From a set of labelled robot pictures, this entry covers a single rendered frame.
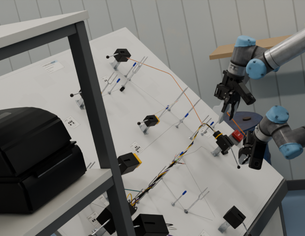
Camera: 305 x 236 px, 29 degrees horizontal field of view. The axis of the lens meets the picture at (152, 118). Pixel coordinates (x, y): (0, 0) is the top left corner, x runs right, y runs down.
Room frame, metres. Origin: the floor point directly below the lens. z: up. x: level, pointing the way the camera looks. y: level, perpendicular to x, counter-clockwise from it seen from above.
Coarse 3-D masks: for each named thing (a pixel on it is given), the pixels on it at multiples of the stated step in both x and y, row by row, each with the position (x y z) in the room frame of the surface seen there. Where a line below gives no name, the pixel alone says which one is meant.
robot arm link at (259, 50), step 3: (255, 48) 2.25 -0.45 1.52; (258, 48) 2.25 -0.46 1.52; (261, 48) 2.25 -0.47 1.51; (264, 48) 2.26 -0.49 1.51; (255, 51) 2.24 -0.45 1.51; (258, 51) 2.24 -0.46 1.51; (261, 51) 2.24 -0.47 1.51; (264, 51) 2.23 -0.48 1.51; (252, 54) 2.24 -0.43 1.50; (255, 54) 2.24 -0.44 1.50; (258, 54) 2.20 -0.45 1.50; (252, 57) 2.24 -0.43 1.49; (279, 66) 2.23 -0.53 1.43; (276, 69) 2.21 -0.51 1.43
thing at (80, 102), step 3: (75, 93) 2.10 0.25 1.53; (78, 93) 2.10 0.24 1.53; (81, 93) 2.13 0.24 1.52; (72, 96) 2.09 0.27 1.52; (81, 96) 2.13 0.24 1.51; (81, 99) 2.15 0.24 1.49; (78, 102) 2.16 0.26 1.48; (81, 102) 2.15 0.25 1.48; (78, 105) 2.16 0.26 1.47; (81, 105) 2.16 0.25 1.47; (81, 108) 2.15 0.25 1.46; (84, 108) 2.16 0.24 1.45
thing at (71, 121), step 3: (69, 117) 2.08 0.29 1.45; (72, 117) 2.09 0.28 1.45; (63, 120) 2.05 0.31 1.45; (66, 120) 2.06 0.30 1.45; (69, 120) 2.06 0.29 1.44; (72, 120) 2.07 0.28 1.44; (75, 120) 2.08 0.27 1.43; (69, 123) 2.05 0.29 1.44; (72, 123) 2.06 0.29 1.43; (75, 123) 2.07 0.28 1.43; (78, 123) 2.08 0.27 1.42; (72, 126) 2.05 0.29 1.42; (75, 126) 2.05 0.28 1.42
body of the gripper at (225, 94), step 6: (228, 72) 2.31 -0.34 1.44; (228, 78) 2.32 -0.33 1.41; (234, 78) 2.28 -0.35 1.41; (240, 78) 2.28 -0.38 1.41; (222, 84) 2.34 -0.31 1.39; (228, 84) 2.32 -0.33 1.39; (222, 90) 2.31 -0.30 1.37; (228, 90) 2.29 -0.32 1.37; (234, 90) 2.29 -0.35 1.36; (216, 96) 2.32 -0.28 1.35; (222, 96) 2.31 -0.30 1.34; (234, 96) 2.29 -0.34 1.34; (234, 102) 2.32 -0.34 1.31
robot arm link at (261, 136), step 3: (255, 126) 2.14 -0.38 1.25; (258, 126) 2.12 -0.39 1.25; (255, 129) 2.14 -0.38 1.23; (258, 129) 2.12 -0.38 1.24; (255, 132) 2.14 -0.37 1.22; (258, 132) 2.12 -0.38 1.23; (258, 135) 2.12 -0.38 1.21; (261, 135) 2.11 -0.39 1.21; (264, 135) 2.10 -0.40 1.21; (258, 138) 2.13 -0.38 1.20; (261, 138) 2.12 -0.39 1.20; (264, 138) 2.11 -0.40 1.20; (267, 138) 2.11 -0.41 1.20; (270, 138) 2.11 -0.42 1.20; (267, 141) 2.12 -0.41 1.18
